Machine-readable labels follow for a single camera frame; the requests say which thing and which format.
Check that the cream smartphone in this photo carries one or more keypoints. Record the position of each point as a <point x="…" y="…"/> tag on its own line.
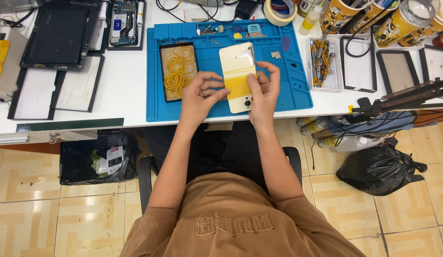
<point x="235" y="60"/>

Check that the black tablet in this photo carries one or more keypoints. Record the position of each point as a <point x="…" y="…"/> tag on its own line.
<point x="57" y="35"/>

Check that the small metal tool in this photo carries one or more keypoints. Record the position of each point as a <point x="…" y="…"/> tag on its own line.
<point x="206" y="29"/>

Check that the metal tweezers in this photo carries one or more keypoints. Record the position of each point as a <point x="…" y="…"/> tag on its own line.
<point x="215" y="42"/>

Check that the blue plastic pick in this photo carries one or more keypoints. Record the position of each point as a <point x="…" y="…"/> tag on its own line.
<point x="238" y="29"/>

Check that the white rolled tube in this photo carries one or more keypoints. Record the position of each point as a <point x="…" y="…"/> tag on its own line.
<point x="139" y="14"/>

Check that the pile of loose yellow rubber bands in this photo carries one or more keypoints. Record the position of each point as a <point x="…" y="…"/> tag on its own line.
<point x="178" y="67"/>

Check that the black tray under opened phone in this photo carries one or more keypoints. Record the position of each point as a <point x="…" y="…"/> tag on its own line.
<point x="142" y="35"/>

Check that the blue silicone repair mat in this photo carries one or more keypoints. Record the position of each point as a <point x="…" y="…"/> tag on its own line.
<point x="278" y="92"/>

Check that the person's right hand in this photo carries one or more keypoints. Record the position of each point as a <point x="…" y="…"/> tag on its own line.
<point x="264" y="100"/>

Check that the yellow printed cup clear lid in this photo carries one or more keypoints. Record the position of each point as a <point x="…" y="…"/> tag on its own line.
<point x="400" y="25"/>

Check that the opened phone with circuit board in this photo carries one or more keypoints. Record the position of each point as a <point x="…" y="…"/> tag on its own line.
<point x="123" y="25"/>

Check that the person's brown shirt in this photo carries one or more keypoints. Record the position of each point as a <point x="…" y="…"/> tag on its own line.
<point x="235" y="214"/>

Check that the white plastic bottle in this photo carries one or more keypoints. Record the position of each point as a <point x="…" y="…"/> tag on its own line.
<point x="360" y="142"/>

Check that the yellow rubber band wrapping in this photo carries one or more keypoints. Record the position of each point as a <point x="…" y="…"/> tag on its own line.
<point x="237" y="87"/>

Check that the bunch of yellow grey screwdrivers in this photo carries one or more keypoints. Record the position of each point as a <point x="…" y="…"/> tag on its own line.
<point x="321" y="60"/>

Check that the blue cloth bag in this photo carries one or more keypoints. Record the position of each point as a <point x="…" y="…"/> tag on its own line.
<point x="385" y="125"/>

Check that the beige masking tape roll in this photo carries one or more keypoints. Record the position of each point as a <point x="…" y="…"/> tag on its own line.
<point x="275" y="18"/>

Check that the black framed grey tray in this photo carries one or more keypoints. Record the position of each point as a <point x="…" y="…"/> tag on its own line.
<point x="398" y="71"/>

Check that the yellow labelled spray can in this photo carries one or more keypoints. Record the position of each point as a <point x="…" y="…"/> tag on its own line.
<point x="328" y="142"/>
<point x="314" y="127"/>
<point x="309" y="121"/>

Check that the yellow plastic pick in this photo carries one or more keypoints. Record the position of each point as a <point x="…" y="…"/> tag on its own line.
<point x="237" y="35"/>

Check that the trash bin with black liner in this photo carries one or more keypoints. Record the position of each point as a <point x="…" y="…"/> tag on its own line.
<point x="78" y="160"/>

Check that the person's black trousers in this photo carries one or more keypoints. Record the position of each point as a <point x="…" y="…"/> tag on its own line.
<point x="221" y="153"/>

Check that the small metal plate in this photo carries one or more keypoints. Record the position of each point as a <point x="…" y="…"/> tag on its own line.
<point x="276" y="54"/>

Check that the grey flat panel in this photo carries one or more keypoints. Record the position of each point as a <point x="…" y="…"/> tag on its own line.
<point x="14" y="64"/>

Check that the black office chair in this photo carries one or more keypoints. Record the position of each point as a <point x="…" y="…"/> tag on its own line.
<point x="144" y="178"/>

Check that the black tray with beige bottom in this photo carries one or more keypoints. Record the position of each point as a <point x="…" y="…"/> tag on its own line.
<point x="160" y="71"/>

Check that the white screwdriver tray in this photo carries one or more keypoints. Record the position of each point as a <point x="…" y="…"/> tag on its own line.
<point x="335" y="78"/>

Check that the small round head brush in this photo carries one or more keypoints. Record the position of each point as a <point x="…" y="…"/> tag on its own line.
<point x="220" y="28"/>

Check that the purple plastic pick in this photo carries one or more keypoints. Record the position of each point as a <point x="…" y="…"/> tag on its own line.
<point x="286" y="43"/>

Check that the black plastic garbage bag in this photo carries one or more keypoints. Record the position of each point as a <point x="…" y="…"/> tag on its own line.
<point x="378" y="171"/>

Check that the small clear bottle yellow liquid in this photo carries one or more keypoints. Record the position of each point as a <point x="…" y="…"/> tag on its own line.
<point x="309" y="21"/>

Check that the metal drawer lock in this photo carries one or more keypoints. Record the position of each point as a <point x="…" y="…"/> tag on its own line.
<point x="54" y="138"/>

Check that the black framed white tray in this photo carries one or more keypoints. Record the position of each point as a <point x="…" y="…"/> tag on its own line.
<point x="34" y="96"/>
<point x="359" y="71"/>
<point x="435" y="64"/>
<point x="78" y="85"/>

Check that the blue pry card tool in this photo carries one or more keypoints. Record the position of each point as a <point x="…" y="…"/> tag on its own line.
<point x="255" y="30"/>

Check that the person's left hand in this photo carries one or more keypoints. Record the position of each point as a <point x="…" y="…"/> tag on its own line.
<point x="193" y="100"/>

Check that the white tray under cups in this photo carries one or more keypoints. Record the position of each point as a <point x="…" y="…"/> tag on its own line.
<point x="382" y="47"/>

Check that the yellow printed tool cup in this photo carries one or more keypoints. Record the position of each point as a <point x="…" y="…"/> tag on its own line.
<point x="335" y="16"/>
<point x="428" y="32"/>
<point x="367" y="18"/>

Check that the black power adapter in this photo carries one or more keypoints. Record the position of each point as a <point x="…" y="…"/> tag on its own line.
<point x="246" y="9"/>

